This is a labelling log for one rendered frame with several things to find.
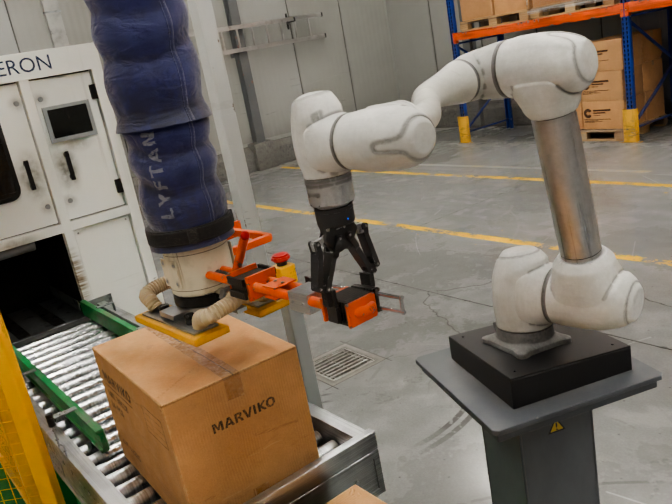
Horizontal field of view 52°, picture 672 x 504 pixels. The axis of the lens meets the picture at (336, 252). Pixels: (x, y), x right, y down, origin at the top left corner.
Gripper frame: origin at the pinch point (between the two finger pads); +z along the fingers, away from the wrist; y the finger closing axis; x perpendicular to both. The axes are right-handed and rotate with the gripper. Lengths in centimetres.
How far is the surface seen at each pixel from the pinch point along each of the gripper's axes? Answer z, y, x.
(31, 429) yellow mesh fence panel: 48, 42, -120
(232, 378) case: 28, 5, -49
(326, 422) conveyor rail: 62, -28, -60
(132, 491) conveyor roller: 69, 26, -92
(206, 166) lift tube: -27, -2, -49
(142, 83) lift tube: -49, 9, -50
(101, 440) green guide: 61, 24, -117
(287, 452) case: 56, -5, -48
